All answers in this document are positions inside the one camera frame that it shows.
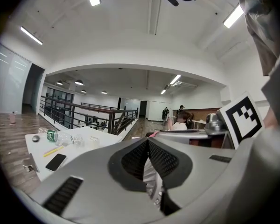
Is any grey table clamp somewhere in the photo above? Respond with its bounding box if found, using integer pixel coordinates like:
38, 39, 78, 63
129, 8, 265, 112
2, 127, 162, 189
22, 153, 41, 174

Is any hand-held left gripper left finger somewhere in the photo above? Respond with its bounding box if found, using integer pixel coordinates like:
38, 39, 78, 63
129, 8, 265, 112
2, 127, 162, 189
29, 138, 164, 224

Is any small white box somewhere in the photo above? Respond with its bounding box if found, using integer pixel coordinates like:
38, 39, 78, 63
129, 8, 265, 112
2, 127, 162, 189
88, 136, 100, 147

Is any black smartphone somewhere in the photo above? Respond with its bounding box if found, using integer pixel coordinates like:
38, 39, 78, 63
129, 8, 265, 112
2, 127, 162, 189
45, 153, 68, 172

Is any yellow pencil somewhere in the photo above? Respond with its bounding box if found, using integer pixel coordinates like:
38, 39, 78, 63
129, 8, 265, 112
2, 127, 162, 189
42, 145, 64, 158

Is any person's olive shirt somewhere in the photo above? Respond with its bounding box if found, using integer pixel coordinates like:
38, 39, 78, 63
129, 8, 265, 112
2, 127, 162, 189
226, 0, 280, 77

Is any black office chair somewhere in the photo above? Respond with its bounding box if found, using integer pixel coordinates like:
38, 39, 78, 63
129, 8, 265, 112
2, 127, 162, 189
186, 113, 196, 129

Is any person's right forearm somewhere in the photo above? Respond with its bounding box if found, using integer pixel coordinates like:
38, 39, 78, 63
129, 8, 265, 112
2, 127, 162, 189
263, 106, 279, 128

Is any black metal railing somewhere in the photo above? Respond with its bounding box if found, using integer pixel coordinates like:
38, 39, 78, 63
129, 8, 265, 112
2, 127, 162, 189
39, 96, 140, 135

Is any frosted glass partition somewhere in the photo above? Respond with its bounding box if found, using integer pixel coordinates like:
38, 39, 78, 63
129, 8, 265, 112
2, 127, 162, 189
0, 43, 32, 114

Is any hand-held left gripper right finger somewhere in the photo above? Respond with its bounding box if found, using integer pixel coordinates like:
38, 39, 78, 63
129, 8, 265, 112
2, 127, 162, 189
147, 137, 236, 216

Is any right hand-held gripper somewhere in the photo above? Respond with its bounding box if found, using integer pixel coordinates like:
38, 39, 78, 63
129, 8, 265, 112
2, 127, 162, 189
154, 91, 265, 150

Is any white standing desk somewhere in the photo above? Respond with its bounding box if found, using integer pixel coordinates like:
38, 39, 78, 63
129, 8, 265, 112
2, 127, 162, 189
191, 119, 207, 129

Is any clear plastic cup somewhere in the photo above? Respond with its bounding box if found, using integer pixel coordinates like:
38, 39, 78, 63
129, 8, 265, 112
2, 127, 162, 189
72, 134, 85, 147

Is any white table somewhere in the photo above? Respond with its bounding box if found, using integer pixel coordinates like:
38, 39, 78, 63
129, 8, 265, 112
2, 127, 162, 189
25, 126, 123, 182

